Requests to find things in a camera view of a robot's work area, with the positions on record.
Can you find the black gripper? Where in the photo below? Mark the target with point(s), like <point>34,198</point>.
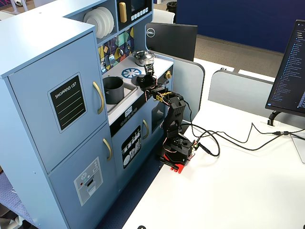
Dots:
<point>143,81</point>

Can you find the gray pot lid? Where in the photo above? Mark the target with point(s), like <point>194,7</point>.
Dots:
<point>134,81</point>

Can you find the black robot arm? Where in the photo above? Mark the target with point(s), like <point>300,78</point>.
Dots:
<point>175,114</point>

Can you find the gray toy sink basin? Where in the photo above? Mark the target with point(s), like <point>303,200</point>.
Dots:
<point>129,89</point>

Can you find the steel toy pot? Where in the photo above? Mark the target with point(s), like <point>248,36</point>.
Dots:
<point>140,62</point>

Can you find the gold stove knob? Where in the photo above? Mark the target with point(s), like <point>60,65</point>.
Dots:
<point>168,74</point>

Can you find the silver toy pot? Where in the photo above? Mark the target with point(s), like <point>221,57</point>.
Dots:
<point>147,56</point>

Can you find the gray toy pot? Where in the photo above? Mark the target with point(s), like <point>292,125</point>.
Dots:
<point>115,95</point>

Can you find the silver toy ladle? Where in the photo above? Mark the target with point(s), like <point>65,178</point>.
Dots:
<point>121,53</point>

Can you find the silver hanging toy utensil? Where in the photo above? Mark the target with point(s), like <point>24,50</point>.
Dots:
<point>128,47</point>

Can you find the silver toy spatula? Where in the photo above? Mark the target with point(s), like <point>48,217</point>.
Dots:
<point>111,59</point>

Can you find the blue oven door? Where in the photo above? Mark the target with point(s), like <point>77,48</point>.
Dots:
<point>157,119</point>

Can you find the gray rounded desk divider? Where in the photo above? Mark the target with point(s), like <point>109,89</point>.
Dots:
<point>238,90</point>
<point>190,78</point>

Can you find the black Dell monitor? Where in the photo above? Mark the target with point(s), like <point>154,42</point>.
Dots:
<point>171,40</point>

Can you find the white chair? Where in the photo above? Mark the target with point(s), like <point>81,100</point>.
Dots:
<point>162,16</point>

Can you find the white toy plate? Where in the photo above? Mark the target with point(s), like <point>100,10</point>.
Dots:
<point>94,23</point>
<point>112,19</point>
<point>106,21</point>

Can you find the blue dishwasher door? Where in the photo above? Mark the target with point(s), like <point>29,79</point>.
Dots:
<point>116,155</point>

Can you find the black toy microwave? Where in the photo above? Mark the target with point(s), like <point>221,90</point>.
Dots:
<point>143,4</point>

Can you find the black shopping list board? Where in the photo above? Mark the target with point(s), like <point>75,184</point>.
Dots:
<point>69,112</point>

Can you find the black trash bin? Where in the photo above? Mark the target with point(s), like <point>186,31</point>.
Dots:
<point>171,7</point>

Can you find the blue fridge door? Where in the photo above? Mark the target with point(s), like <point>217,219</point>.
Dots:
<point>35,107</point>

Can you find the blue freezer door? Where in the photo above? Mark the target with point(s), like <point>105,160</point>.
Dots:
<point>71,167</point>

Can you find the blue wooden toy kitchen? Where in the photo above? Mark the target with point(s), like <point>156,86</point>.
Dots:
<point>35,35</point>

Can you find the black monitor stand clamp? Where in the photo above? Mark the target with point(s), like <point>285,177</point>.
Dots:
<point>272,117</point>

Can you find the small black object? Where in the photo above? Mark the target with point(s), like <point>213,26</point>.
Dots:
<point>141,227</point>

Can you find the monitor with lit screen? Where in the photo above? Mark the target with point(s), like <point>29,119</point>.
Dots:
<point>290,71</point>

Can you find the small wrist camera board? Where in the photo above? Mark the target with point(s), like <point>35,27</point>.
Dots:
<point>149,68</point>

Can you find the red robot base mount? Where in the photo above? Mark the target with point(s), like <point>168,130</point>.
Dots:
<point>178,168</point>

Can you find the gray metal base plate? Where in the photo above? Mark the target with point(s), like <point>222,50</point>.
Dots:
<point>300,150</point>

